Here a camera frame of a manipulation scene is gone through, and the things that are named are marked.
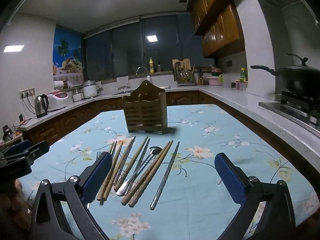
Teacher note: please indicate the stack of pink basins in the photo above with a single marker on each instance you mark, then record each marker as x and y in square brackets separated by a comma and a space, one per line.
[214, 80]

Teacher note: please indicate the blue floral tablecloth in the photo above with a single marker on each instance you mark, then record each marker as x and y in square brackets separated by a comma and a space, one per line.
[200, 142]

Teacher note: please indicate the person's left hand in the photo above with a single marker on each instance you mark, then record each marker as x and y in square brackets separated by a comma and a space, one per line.
[17, 197]

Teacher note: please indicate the black power adapter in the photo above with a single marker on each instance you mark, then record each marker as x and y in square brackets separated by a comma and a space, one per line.
[21, 118]

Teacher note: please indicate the black wok with lid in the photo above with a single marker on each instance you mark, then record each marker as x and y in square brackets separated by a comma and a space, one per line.
[297, 80]

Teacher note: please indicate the yellow dish soap bottle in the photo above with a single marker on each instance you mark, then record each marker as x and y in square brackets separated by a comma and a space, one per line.
[151, 66]

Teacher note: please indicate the hanging dish cloth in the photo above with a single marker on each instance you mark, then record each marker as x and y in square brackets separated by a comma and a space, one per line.
[123, 82]

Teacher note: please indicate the wooden chopstick holder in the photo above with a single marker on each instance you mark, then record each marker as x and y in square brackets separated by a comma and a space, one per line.
[143, 110]

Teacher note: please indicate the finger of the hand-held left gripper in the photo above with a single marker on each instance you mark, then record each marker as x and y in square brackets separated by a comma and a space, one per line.
[37, 151]
[21, 146]

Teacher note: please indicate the tropical fruit wall poster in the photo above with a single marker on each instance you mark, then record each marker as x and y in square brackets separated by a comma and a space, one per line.
[67, 55]

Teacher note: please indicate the metal spoon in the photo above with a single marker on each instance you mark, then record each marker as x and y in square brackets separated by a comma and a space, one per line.
[155, 150]

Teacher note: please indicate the paper towel roll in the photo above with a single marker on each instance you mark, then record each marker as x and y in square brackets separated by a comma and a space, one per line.
[58, 85]

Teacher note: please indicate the metal chopstick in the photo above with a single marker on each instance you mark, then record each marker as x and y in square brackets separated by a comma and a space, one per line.
[167, 173]
[164, 175]
[139, 165]

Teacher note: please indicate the row of spice jars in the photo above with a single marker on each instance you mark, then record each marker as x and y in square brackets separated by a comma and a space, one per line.
[240, 86]

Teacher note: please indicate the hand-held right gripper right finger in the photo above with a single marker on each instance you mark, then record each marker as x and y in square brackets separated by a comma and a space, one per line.
[230, 180]

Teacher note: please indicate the white cooker pot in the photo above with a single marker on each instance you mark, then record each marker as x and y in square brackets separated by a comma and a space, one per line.
[89, 90]

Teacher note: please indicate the bunch of wooden chopsticks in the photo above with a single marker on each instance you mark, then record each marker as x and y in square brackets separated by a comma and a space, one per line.
[140, 182]

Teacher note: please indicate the yellow capped green bottle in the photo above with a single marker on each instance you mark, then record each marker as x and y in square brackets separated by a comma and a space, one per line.
[243, 75]

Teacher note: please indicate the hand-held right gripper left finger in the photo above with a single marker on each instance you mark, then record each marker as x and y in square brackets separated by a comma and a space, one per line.
[97, 180]

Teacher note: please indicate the dish drying rack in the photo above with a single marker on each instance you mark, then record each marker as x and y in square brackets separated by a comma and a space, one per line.
[185, 78]

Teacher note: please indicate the white pitcher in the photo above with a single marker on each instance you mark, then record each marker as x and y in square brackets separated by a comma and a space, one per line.
[225, 81]

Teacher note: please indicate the steel electric kettle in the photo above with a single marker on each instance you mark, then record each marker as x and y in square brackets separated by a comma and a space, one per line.
[41, 105]

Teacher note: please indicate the dark wall plate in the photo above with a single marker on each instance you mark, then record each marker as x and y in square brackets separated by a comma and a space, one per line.
[229, 63]

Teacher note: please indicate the glass jar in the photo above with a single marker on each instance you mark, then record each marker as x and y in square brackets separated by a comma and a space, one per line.
[78, 96]

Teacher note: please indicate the wooden cutting board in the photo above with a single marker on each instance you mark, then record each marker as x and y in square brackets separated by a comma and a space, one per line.
[182, 63]

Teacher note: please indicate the chrome kitchen faucet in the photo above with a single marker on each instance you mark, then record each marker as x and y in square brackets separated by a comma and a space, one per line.
[148, 77]

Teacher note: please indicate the small dark bottle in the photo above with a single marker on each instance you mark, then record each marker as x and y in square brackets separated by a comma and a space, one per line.
[159, 67]

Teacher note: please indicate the wall power socket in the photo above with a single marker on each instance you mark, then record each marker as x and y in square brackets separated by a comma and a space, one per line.
[27, 93]

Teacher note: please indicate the gas stove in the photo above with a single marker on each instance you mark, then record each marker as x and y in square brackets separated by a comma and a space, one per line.
[287, 107]

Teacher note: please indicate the white red rice cooker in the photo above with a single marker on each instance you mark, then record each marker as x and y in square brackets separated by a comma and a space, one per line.
[57, 98]

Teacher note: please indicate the dark kitchen window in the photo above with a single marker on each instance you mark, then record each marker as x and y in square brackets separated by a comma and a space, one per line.
[120, 47]

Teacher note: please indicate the wooden wall cabinets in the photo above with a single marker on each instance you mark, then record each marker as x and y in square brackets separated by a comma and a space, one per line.
[217, 30]

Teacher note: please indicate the wooden knife block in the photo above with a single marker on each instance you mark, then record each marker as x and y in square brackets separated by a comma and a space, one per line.
[200, 78]

